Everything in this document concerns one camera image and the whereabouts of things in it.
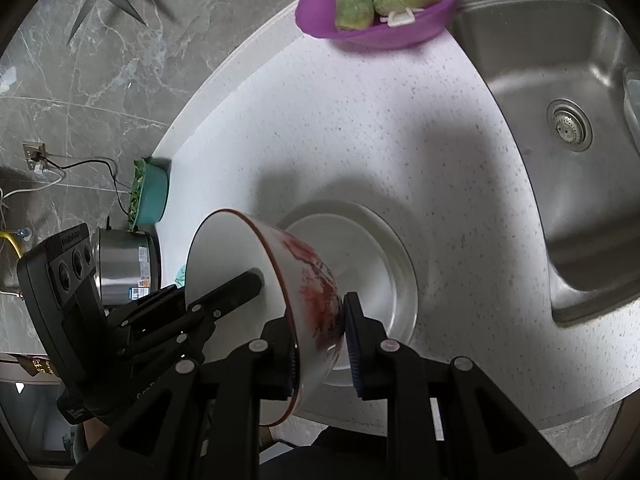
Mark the sink drain strainer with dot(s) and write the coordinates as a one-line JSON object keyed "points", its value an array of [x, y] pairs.
{"points": [[569, 125]]}

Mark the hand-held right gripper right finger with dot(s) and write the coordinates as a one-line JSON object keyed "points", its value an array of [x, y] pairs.
{"points": [[352, 340]]}

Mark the teal plastic basin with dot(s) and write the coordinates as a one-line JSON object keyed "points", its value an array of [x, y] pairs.
{"points": [[155, 195]]}

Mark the purple plastic bowl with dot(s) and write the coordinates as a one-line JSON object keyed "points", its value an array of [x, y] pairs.
{"points": [[400, 35]]}

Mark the stainless steel pot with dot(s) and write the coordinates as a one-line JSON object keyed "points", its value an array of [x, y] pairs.
{"points": [[125, 265]]}

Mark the wall power outlet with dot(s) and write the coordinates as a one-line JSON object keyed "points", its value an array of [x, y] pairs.
{"points": [[34, 152]]}

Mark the stainless steel sink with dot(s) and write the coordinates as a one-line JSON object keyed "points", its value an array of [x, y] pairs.
{"points": [[525, 60]]}

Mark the white plastic clip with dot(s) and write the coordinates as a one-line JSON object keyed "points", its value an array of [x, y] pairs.
{"points": [[400, 18]]}

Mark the large teal floral plate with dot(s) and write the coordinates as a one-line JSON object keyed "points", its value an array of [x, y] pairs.
{"points": [[181, 276]]}

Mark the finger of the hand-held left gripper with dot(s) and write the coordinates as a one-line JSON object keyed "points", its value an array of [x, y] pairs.
{"points": [[160, 299], [230, 292]]}

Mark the plain white bowl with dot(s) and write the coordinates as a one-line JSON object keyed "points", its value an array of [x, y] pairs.
{"points": [[406, 310]]}

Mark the white bowl red floral print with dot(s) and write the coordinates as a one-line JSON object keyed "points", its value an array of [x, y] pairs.
{"points": [[235, 255]]}

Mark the leafy green vegetables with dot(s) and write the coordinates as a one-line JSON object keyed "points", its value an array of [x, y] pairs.
{"points": [[136, 195]]}

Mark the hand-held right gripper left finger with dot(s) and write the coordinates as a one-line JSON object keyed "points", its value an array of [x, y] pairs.
{"points": [[270, 360]]}

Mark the white bowl thin gold rim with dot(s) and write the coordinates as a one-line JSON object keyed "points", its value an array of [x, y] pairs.
{"points": [[345, 255]]}

